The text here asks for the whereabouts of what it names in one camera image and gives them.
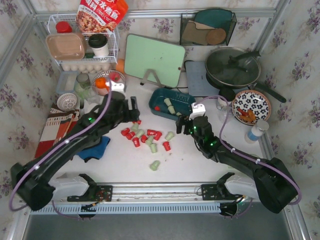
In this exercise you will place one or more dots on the black frying pan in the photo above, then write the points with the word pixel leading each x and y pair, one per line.
pixel 225 77

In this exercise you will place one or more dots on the white bottle blue label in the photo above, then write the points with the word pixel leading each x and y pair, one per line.
pixel 254 134

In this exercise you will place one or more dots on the grey induction cooker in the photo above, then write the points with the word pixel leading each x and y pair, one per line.
pixel 197 83

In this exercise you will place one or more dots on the green cutting board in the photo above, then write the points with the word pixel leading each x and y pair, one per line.
pixel 142 53

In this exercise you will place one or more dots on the red apple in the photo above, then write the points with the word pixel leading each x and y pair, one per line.
pixel 114 76

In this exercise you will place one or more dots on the green glass jar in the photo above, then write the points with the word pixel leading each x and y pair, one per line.
pixel 82 84

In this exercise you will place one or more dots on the clear plastic cup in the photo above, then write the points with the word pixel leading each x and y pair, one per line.
pixel 226 113

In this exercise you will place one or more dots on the small white basket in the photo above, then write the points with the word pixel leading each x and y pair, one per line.
pixel 67 102

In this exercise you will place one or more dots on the green capsule bottom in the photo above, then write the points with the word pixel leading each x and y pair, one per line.
pixel 155 165

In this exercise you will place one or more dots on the orange fruit left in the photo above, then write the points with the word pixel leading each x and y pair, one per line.
pixel 101 83

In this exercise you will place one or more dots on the teal plastic storage basket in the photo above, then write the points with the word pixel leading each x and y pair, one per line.
pixel 181 102

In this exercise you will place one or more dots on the green capsule beside basket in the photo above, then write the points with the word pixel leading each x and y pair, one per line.
pixel 169 136

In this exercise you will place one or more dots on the fruit bowl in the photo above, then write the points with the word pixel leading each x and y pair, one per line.
pixel 119 86

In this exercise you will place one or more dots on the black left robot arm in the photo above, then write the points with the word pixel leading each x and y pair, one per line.
pixel 31 181

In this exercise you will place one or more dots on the paper coffee cup black lid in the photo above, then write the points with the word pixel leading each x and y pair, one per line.
pixel 226 96

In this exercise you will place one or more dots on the orange sponge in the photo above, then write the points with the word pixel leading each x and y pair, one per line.
pixel 120 66

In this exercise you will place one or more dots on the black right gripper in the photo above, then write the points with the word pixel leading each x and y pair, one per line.
pixel 184 125

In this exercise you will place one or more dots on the blue cloth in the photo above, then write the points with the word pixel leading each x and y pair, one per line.
pixel 95 152

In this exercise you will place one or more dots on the metal cutting board stand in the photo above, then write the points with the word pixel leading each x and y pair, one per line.
pixel 150 77

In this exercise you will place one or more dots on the clear storage box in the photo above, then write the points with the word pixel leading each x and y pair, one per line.
pixel 66 82

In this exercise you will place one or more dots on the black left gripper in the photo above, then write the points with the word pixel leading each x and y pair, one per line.
pixel 133 110

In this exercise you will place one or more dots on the carrot pieces on plate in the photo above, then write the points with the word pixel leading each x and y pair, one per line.
pixel 247 116

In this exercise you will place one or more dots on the egg tray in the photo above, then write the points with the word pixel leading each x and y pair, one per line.
pixel 87 67

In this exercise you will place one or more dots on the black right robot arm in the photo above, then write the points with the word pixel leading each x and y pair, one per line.
pixel 275 186

